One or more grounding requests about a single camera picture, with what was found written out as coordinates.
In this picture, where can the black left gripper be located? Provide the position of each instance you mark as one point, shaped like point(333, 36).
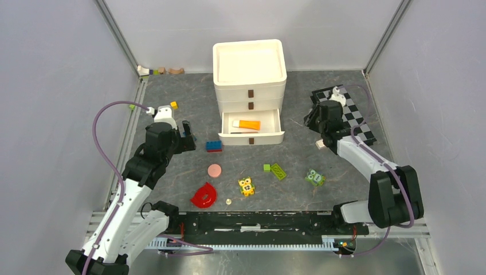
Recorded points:
point(185, 142)

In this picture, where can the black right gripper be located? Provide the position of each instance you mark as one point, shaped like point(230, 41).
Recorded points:
point(308, 118)

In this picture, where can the pink round sponge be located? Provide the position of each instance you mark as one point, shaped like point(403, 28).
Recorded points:
point(214, 170)

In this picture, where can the orange cream tube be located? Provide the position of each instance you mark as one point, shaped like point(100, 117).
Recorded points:
point(247, 124)

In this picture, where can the white three-drawer organizer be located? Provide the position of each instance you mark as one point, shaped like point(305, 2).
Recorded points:
point(249, 80)

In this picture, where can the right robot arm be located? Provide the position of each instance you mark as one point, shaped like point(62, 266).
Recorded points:
point(394, 197)

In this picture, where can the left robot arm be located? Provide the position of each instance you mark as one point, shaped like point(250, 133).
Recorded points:
point(112, 248)

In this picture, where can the beige small block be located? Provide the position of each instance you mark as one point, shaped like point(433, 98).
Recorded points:
point(320, 144)

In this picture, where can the blue red duplo brick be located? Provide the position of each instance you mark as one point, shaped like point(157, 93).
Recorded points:
point(214, 146)

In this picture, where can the black grey chessboard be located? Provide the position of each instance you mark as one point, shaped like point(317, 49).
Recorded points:
point(351, 114)

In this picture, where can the lime green flat brick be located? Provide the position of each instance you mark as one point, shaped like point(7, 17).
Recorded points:
point(278, 172)

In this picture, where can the red arch brick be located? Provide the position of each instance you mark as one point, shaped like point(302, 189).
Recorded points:
point(205, 196)

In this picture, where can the wooden arch block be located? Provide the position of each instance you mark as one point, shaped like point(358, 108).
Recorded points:
point(176, 71)

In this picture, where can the yellow owl brick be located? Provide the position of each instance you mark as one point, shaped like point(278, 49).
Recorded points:
point(246, 186)

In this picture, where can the white corner block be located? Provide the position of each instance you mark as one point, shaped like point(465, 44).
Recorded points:
point(143, 72)

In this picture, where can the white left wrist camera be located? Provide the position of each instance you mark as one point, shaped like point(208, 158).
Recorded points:
point(163, 114)

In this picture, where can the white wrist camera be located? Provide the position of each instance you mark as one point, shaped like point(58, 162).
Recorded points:
point(337, 96)
point(163, 114)

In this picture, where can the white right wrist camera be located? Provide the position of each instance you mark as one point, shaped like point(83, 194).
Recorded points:
point(337, 96)

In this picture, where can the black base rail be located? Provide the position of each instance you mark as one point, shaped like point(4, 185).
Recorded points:
point(260, 227)

